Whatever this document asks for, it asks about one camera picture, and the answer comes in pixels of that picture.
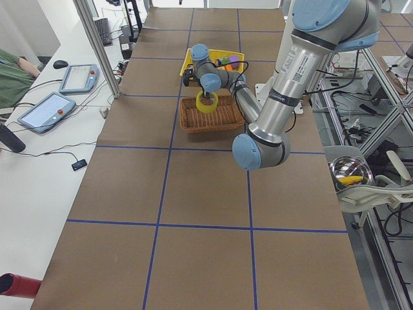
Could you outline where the white office chair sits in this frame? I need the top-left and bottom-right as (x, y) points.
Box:
(324, 145), (412, 229)

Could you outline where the lower teach pendant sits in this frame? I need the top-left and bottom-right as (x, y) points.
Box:
(17, 92), (76, 134)

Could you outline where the aluminium frame post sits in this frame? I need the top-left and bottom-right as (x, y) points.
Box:
(73, 0), (121, 99)

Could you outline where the black keyboard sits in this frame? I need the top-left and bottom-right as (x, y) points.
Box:
(94, 17), (112, 46)

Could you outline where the upper teach pendant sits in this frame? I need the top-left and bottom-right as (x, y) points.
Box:
(59, 64), (99, 95)

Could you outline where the red cylinder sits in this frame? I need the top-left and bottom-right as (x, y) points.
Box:
(1, 273), (42, 299)

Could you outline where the yellow tape roll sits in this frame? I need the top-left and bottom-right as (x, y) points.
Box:
(196, 91), (219, 114)

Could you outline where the white pot with corn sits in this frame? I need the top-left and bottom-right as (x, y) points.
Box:
(329, 156), (374, 191)

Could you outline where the person in green shirt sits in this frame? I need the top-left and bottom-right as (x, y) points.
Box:
(1, 49), (41, 109)

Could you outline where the teach pendant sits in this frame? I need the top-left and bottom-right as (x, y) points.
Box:
(59, 64), (99, 95)
(17, 92), (76, 134)

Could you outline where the small black phone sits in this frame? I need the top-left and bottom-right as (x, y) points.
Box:
(72, 159), (88, 171)

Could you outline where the black computer mouse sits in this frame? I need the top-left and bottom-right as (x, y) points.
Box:
(53, 59), (68, 69)

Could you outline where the brown wicker basket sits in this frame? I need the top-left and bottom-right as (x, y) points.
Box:
(179, 95), (245, 133)

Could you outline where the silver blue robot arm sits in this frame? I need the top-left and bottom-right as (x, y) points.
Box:
(191, 1), (382, 171)

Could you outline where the yellow woven basket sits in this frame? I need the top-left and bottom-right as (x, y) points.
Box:
(179, 48), (245, 78)

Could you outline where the purple foam block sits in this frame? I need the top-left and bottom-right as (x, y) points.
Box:
(228, 55), (242, 70)

